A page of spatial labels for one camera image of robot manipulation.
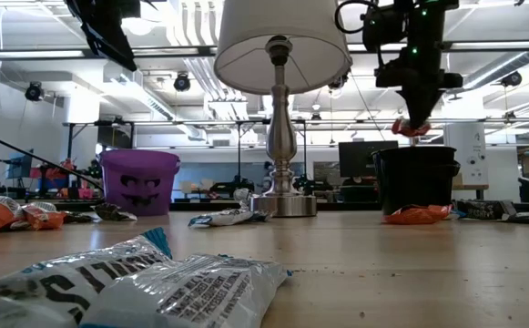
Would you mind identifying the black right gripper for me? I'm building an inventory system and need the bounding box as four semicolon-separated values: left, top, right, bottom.
375;0;464;132

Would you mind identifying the silver table lamp white shade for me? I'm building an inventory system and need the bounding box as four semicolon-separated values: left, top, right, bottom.
213;0;354;219

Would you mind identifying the person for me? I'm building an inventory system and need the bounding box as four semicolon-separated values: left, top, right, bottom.
341;175;379;202

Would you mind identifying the white pillar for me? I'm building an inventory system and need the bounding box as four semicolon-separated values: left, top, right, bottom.
443;121;491;186

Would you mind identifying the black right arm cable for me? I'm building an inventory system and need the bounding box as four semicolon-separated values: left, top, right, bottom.
335;0;386;69

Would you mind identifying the black plastic bucket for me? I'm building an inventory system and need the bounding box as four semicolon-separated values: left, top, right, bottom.
371;145;461;216

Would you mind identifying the background wooden desk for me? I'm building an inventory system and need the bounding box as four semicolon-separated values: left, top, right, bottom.
450;183;491;200

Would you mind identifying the black monitor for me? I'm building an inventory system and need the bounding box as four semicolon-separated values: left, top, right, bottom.
338;139;400;179
7;151;35;179

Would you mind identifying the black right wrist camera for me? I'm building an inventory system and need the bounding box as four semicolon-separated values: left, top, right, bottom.
361;6;409;52

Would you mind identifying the red equipment box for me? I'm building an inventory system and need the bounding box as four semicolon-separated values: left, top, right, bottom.
29;158;76;192

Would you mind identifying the black ceiling device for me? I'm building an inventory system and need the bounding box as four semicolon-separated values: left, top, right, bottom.
24;80;46;102
329;72;351;91
173;71;192;93
500;70;524;87

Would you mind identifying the clear lamp power cord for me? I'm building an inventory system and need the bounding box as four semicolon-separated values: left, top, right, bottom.
232;187;255;213

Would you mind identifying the purple face plastic bucket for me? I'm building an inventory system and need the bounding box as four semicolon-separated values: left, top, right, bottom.
98;149;181;218

